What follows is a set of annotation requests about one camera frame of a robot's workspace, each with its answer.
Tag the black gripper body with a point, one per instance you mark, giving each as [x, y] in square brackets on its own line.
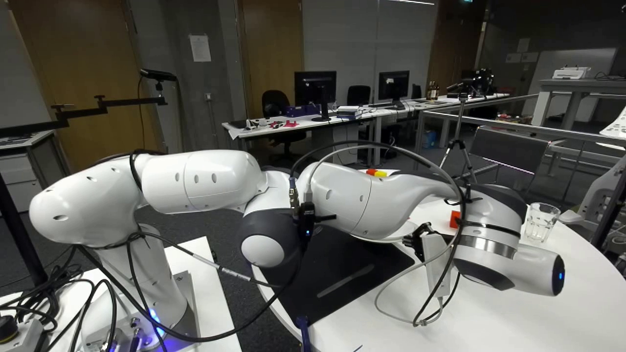
[415, 243]

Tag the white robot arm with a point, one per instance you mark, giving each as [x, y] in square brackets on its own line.
[196, 179]

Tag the orange block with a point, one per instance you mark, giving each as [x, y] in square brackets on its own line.
[454, 220]

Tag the black placemat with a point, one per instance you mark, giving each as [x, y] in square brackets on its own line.
[352, 251]

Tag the grey table knife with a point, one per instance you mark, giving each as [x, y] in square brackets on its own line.
[354, 280]

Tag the red cube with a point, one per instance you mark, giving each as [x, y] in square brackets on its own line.
[370, 173]

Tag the clear drinking glass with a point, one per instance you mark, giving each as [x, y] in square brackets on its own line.
[540, 226]

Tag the black tripod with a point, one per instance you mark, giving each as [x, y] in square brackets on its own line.
[458, 118]

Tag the blue clamp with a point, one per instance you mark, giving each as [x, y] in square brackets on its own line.
[303, 333]

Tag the black office chair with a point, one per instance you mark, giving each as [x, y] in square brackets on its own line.
[358, 95]
[276, 101]

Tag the black computer monitor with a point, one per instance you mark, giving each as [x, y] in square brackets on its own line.
[393, 85]
[315, 89]

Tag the long white desk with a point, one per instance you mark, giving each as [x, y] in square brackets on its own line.
[305, 124]

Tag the white mobile machine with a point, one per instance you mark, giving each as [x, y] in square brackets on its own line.
[603, 196]

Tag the white robot mounting table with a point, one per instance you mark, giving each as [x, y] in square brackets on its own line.
[207, 314]

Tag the grey metal table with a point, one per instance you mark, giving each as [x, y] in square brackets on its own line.
[579, 85]

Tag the white box device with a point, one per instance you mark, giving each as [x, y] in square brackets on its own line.
[571, 73]

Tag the white paper sheet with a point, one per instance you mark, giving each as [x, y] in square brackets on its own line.
[200, 48]

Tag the white drawer cabinet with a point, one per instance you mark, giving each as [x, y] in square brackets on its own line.
[31, 177]

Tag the white power strip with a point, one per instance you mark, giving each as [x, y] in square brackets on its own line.
[20, 335]

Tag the grey metal railing frame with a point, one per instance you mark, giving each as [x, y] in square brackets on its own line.
[573, 134]

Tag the black stereo camera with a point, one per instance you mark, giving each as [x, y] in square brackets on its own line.
[158, 75]

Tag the black metal post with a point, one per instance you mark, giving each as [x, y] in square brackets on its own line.
[20, 228]

